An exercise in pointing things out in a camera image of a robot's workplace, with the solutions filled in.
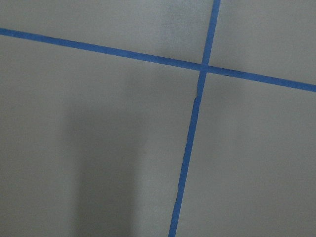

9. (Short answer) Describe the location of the long blue tape strip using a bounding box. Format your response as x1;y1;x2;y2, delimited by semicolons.
168;0;221;237

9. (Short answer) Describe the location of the brown paper table mat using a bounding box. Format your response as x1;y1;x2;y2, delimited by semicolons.
0;0;316;237

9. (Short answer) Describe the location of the crossing blue tape strip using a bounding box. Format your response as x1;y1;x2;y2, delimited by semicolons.
0;28;316;92

